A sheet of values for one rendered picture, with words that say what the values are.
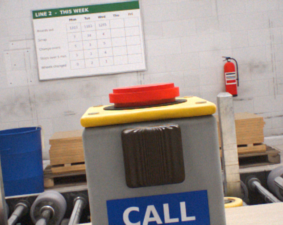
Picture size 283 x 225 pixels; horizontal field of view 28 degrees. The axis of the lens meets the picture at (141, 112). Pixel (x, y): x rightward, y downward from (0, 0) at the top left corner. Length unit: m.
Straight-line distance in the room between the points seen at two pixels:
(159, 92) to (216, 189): 0.06
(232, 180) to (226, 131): 0.12
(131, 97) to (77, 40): 7.17
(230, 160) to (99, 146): 1.16
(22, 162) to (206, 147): 5.60
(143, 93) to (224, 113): 1.12
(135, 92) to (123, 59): 7.14
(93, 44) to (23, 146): 2.15
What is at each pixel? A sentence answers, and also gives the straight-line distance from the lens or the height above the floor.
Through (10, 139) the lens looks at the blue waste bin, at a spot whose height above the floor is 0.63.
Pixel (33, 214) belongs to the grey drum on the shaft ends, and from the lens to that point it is 1.87.
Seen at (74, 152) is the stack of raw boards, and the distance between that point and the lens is 6.24.
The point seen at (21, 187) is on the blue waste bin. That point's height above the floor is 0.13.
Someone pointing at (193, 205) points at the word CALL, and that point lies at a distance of 0.29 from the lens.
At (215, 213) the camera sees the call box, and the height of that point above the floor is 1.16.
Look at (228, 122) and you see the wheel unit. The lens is 1.42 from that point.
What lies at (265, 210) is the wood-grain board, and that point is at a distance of 1.28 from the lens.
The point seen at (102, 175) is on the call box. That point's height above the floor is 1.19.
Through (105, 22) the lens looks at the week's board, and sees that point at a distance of 7.46.
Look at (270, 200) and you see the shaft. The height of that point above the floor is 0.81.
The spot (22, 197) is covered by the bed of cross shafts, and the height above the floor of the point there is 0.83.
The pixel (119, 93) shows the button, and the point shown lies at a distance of 0.30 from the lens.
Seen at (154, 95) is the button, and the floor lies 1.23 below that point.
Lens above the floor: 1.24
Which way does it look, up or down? 5 degrees down
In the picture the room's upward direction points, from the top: 6 degrees counter-clockwise
